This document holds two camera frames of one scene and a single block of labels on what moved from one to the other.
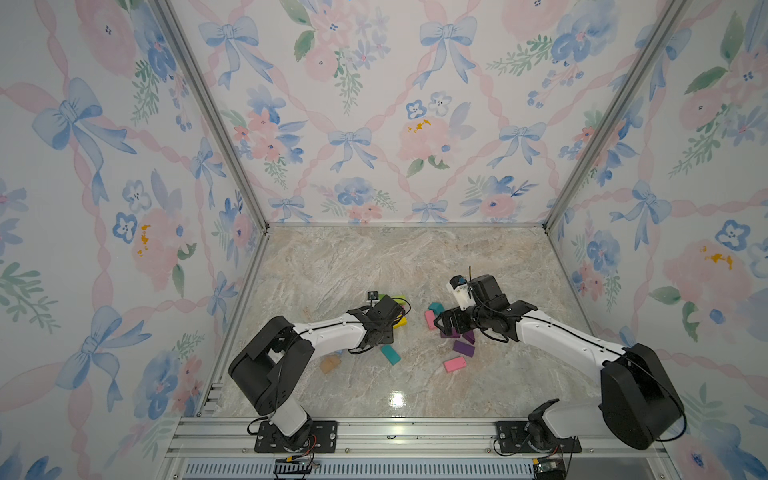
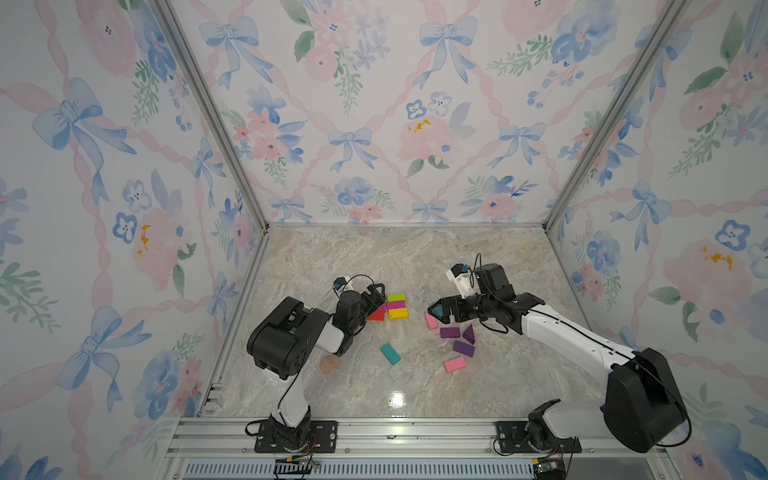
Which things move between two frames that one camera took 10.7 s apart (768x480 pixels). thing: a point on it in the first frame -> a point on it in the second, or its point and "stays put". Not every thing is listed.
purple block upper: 454,335 stays put
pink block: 455,364 stays put
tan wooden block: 329,363 stays put
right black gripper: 455,312 -> 445,303
